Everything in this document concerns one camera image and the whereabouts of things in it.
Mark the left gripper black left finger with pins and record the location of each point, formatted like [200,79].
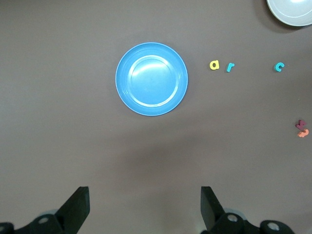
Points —
[73,212]

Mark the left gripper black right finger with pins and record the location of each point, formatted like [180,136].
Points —
[214,214]

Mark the teal foam letter r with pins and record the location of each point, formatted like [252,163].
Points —
[229,68]

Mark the yellow foam letter a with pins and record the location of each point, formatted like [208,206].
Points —
[217,65]

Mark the teal foam letter c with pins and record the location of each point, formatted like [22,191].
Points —
[276,67]

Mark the brown table cover mat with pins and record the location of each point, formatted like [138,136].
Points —
[73,122]

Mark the orange foam squiggle piece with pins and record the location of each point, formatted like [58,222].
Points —
[303,133]

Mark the dark red foam piece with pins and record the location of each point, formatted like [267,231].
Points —
[300,124]

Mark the blue plate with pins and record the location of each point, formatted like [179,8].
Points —
[151,79]

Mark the beige plate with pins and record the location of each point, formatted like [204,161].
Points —
[292,12]

